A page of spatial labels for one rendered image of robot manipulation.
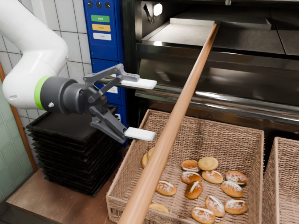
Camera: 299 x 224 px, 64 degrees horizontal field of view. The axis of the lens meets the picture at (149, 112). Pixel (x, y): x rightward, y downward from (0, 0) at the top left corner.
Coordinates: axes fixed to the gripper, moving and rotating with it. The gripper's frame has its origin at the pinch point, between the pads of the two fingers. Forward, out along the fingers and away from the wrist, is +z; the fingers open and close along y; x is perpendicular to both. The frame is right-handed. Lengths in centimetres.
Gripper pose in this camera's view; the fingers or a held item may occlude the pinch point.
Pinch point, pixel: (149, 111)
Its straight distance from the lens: 53.5
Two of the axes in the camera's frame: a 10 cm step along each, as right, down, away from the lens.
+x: -3.3, 5.0, -8.0
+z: 9.4, 1.8, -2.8
